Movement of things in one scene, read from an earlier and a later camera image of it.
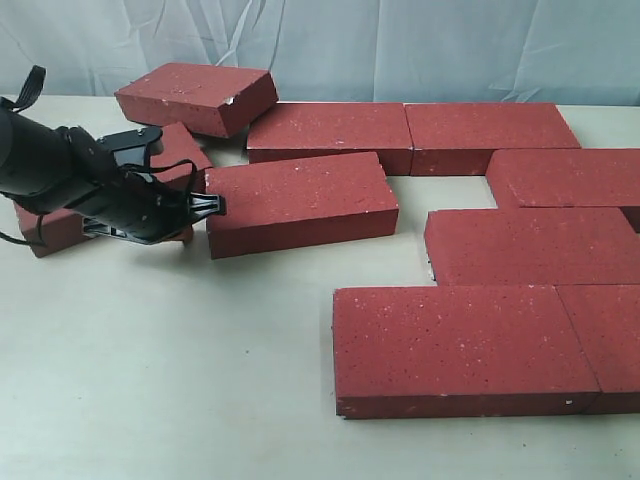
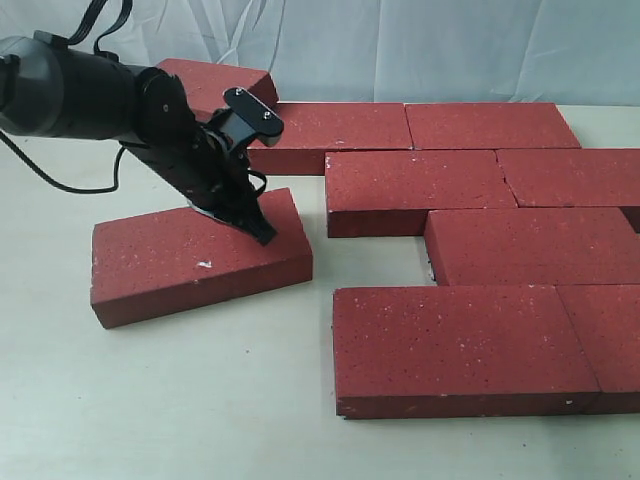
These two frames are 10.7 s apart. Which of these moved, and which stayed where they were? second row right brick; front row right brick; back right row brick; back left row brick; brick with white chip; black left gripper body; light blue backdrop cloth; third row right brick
Moved: brick with white chip; black left gripper body
Stayed: back left row brick; back right row brick; light blue backdrop cloth; second row right brick; front row right brick; third row right brick
